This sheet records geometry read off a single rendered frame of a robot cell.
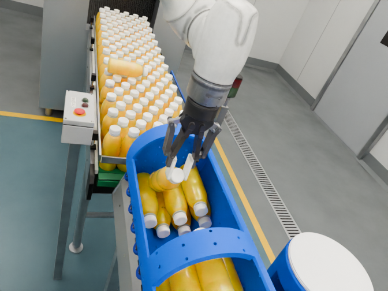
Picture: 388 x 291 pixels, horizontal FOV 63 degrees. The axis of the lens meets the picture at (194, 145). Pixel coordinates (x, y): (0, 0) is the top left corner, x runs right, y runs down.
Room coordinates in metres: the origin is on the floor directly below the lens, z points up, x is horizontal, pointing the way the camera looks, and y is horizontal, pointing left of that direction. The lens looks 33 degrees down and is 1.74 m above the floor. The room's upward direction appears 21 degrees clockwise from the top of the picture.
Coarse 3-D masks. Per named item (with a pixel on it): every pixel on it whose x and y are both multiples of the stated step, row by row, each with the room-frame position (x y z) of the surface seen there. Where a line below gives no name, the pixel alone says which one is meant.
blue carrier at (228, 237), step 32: (160, 128) 0.82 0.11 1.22; (128, 160) 0.76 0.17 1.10; (160, 160) 0.84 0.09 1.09; (224, 192) 0.65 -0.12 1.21; (192, 224) 0.73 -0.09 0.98; (224, 224) 0.69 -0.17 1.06; (160, 256) 0.43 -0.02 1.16; (192, 256) 0.42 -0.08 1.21; (224, 256) 0.44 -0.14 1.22; (256, 256) 0.49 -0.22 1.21; (256, 288) 0.51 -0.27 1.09
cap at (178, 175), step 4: (176, 168) 0.65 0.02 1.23; (176, 172) 0.64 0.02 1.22; (180, 172) 0.65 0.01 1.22; (172, 176) 0.63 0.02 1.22; (176, 176) 0.64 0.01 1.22; (180, 176) 0.64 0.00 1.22; (184, 176) 0.65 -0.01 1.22; (172, 180) 0.63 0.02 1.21; (176, 180) 0.63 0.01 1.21; (180, 180) 0.63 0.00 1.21
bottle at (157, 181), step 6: (162, 168) 0.68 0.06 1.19; (174, 168) 0.67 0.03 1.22; (150, 174) 0.74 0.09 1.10; (156, 174) 0.68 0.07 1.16; (162, 174) 0.65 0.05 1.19; (150, 180) 0.71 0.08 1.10; (156, 180) 0.67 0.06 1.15; (162, 180) 0.64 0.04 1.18; (168, 180) 0.64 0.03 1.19; (150, 186) 0.71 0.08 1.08; (156, 186) 0.68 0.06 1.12; (162, 186) 0.65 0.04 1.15; (168, 186) 0.64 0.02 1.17; (174, 186) 0.64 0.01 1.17
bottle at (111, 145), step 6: (108, 132) 0.92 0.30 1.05; (108, 138) 0.90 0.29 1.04; (114, 138) 0.91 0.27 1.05; (120, 138) 0.93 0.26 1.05; (102, 144) 0.91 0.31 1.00; (108, 144) 0.90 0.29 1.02; (114, 144) 0.90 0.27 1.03; (120, 144) 0.92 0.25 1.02; (102, 150) 0.90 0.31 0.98; (108, 150) 0.89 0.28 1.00; (114, 150) 0.90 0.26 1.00; (102, 168) 0.90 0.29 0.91; (108, 168) 0.90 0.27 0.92; (114, 168) 0.92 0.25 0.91
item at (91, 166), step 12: (84, 84) 2.09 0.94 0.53; (96, 144) 1.02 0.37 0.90; (96, 156) 0.95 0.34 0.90; (84, 168) 1.13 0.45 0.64; (96, 168) 0.89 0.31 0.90; (84, 180) 1.12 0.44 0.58; (84, 192) 1.12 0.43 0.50; (96, 192) 0.96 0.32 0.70; (108, 192) 0.99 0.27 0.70; (84, 204) 1.13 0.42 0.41; (84, 216) 1.14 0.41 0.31; (96, 216) 1.17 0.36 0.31; (108, 216) 1.20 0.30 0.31; (72, 252) 1.11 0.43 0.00
